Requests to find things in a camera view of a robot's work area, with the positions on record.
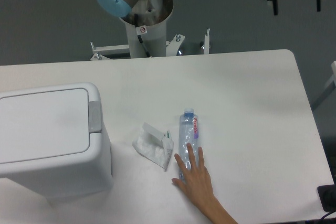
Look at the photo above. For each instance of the white furniture edge right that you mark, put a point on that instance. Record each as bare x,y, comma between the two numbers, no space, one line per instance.
329,87

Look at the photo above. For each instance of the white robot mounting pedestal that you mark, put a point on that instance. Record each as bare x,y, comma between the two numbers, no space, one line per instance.
151,41

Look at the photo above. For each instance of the white plastic trash can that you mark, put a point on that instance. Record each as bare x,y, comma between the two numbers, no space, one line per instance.
69,175

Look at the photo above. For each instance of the black device at table edge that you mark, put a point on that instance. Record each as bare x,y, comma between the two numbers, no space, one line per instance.
327,197

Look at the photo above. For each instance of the clear plastic water bottle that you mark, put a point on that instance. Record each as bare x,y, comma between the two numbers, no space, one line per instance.
188,133

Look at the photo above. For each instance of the crumpled white tissue packet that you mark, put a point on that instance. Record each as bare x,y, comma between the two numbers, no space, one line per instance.
154,145

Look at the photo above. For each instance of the white trash can lid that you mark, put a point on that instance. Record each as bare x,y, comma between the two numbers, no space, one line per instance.
42,125

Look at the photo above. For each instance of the grey lid push button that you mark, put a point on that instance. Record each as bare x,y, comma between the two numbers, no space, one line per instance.
95,117

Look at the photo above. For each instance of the bare human hand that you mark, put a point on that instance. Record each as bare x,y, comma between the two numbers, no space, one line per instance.
197,185

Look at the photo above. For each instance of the bare human forearm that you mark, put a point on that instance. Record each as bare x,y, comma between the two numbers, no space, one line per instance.
215,212

